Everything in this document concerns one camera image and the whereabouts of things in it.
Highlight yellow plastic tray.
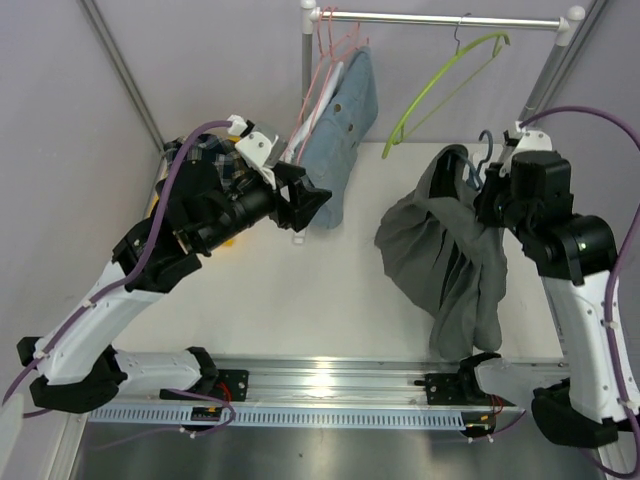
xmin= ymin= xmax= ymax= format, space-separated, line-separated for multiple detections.
xmin=146 ymin=194 xmax=236 ymax=248

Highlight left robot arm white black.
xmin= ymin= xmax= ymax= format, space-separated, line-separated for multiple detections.
xmin=17 ymin=160 xmax=332 ymax=414

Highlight blue plastic hanger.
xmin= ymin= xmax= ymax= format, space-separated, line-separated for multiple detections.
xmin=463 ymin=129 xmax=494 ymax=191

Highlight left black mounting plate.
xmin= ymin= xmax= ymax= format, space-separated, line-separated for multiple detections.
xmin=206 ymin=369 xmax=250 ymax=402

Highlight plaid garment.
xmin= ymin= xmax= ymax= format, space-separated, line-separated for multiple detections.
xmin=171 ymin=134 xmax=249 ymax=195

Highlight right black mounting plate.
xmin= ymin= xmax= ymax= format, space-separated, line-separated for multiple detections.
xmin=413 ymin=372 xmax=513 ymax=408

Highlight white skirt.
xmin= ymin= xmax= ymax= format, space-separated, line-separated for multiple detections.
xmin=280 ymin=62 xmax=344 ymax=163

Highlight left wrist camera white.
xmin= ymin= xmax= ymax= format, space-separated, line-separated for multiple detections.
xmin=227 ymin=115 xmax=287 ymax=190

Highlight pink wire hanger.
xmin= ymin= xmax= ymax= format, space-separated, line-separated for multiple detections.
xmin=284 ymin=1 xmax=342 ymax=163
xmin=293 ymin=20 xmax=368 ymax=165

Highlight light blue denim skirt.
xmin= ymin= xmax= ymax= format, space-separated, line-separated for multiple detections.
xmin=301 ymin=47 xmax=378 ymax=230

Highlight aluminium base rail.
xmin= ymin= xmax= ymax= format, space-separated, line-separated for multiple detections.
xmin=112 ymin=352 xmax=571 ymax=414

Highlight white slotted cable duct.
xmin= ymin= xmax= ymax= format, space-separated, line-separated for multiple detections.
xmin=89 ymin=405 xmax=466 ymax=431

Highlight black mounting plate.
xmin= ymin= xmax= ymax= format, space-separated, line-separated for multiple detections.
xmin=206 ymin=369 xmax=250 ymax=402
xmin=413 ymin=372 xmax=513 ymax=408

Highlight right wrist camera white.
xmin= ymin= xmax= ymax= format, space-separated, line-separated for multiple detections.
xmin=498 ymin=121 xmax=553 ymax=177

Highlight metal clothes rack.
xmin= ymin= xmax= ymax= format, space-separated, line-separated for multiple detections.
xmin=292 ymin=0 xmax=587 ymax=246

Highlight grey garment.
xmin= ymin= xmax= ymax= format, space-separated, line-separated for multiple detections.
xmin=374 ymin=144 xmax=507 ymax=361

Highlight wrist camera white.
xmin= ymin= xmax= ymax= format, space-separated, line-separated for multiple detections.
xmin=227 ymin=115 xmax=287 ymax=190
xmin=498 ymin=121 xmax=553 ymax=177

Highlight green plastic hanger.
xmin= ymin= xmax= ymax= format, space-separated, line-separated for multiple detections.
xmin=381 ymin=15 xmax=511 ymax=159

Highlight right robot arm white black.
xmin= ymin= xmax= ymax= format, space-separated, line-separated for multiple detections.
xmin=456 ymin=150 xmax=639 ymax=449

